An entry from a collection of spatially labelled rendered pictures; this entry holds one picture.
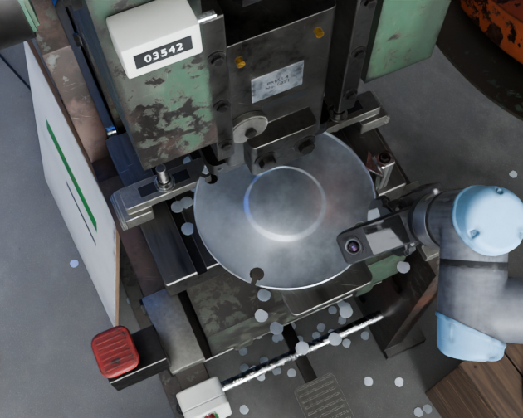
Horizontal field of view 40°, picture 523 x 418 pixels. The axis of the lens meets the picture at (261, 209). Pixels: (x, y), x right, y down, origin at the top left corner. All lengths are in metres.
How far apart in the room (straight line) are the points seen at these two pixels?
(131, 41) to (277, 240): 0.57
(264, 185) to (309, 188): 0.07
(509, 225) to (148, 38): 0.43
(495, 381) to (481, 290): 0.76
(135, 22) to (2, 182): 1.56
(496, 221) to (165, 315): 0.63
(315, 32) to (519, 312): 0.39
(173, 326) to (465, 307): 0.56
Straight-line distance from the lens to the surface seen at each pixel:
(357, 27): 0.82
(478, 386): 1.54
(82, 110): 1.34
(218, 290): 1.22
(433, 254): 1.28
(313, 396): 1.67
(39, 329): 1.96
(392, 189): 1.24
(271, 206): 1.12
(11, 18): 0.66
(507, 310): 0.82
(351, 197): 1.14
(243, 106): 0.91
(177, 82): 0.73
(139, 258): 1.29
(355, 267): 1.10
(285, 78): 0.90
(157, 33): 0.61
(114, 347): 1.10
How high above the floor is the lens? 1.81
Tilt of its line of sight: 66 degrees down
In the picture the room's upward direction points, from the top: 1 degrees counter-clockwise
